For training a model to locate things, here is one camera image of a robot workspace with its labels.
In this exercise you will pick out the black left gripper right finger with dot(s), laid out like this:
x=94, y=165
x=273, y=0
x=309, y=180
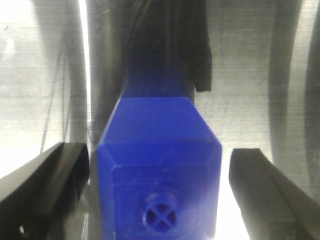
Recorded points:
x=271, y=205

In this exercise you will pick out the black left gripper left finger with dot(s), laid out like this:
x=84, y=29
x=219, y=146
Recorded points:
x=37, y=199

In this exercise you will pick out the blue part with small knob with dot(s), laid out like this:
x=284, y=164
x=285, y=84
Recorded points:
x=158, y=168

